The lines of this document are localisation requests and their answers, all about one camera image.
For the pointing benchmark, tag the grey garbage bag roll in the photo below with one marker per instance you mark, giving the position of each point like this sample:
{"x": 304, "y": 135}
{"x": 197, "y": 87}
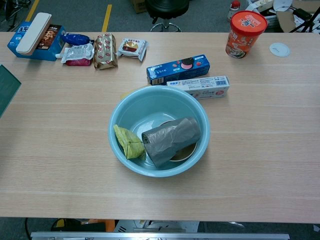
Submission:
{"x": 167, "y": 140}

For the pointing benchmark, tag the yellow-green snack packet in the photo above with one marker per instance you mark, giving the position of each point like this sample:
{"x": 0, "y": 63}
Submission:
{"x": 131, "y": 146}

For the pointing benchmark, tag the beige round bowl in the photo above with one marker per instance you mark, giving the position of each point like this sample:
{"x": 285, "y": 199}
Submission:
{"x": 185, "y": 153}

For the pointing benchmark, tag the light blue plastic basin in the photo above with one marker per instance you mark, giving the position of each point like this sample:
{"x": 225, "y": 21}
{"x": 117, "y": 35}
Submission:
{"x": 155, "y": 105}

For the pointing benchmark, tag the blue Oreo cookie box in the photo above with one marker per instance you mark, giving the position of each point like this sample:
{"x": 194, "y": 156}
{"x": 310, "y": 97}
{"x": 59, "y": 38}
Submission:
{"x": 175, "y": 70}

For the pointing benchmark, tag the white toothpaste box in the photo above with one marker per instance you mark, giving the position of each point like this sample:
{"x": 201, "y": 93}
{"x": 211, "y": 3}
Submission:
{"x": 207, "y": 87}

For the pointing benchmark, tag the white biscuit packet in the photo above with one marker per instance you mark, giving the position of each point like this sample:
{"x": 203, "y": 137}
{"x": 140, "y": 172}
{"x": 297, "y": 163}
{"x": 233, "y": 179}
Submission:
{"x": 131, "y": 47}

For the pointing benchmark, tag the gold wafer packet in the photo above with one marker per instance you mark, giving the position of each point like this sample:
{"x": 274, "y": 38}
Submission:
{"x": 105, "y": 51}

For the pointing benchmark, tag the red flat packet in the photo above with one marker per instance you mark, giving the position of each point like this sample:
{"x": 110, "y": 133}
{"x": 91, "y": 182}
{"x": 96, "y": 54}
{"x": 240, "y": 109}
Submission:
{"x": 77, "y": 62}

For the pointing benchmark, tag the black round stool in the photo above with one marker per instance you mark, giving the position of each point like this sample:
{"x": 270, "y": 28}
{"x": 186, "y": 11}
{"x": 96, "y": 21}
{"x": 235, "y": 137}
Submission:
{"x": 165, "y": 7}

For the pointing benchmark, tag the brown cardboard box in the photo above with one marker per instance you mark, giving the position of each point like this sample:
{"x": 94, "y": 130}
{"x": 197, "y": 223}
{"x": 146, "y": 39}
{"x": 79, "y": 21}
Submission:
{"x": 138, "y": 6}

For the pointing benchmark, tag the blue snack pouch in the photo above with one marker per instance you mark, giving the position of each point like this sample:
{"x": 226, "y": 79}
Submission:
{"x": 75, "y": 38}

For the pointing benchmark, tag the orange instant noodle cup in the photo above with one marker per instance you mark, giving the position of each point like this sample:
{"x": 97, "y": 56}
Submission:
{"x": 245, "y": 32}

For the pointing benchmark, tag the blue chocolate snack box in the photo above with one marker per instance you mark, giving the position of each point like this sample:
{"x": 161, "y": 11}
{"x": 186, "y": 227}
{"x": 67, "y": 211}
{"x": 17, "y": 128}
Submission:
{"x": 50, "y": 48}

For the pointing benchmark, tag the red-capped white bottle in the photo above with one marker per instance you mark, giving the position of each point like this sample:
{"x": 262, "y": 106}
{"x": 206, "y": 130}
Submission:
{"x": 234, "y": 8}

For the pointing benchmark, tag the cream oblong cutlery case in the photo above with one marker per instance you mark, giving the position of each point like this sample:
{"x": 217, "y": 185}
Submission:
{"x": 32, "y": 35}

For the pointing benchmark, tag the green cutting mat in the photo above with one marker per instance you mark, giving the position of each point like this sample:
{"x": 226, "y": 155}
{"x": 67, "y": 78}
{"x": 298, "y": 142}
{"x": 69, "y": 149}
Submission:
{"x": 6, "y": 87}

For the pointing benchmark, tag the flat brown cardboard piece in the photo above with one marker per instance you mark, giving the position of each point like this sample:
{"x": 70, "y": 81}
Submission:
{"x": 285, "y": 21}

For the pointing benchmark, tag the aluminium frame rail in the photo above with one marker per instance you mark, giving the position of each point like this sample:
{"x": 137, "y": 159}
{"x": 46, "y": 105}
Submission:
{"x": 160, "y": 236}

